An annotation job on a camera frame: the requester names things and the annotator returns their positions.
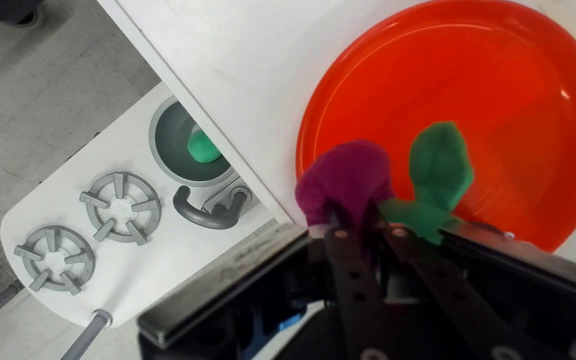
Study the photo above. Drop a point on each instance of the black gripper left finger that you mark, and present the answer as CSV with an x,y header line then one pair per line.
x,y
362,313

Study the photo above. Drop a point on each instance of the purple plush toy green leaves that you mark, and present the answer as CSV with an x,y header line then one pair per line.
x,y
351,180

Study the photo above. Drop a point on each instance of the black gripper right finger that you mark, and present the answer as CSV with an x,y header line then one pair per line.
x,y
476,323

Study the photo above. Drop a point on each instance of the white toy kitchen cabinet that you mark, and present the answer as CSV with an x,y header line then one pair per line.
x,y
247,71

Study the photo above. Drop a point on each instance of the orange round plate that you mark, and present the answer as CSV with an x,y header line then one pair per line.
x,y
501,71

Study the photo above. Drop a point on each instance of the grey toy faucet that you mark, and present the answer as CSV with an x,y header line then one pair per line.
x,y
221,217

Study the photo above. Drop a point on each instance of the white toy stove sink top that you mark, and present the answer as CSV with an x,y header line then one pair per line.
x,y
103,230

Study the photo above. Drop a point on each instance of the grey metal pole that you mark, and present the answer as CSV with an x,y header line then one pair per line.
x,y
88,335

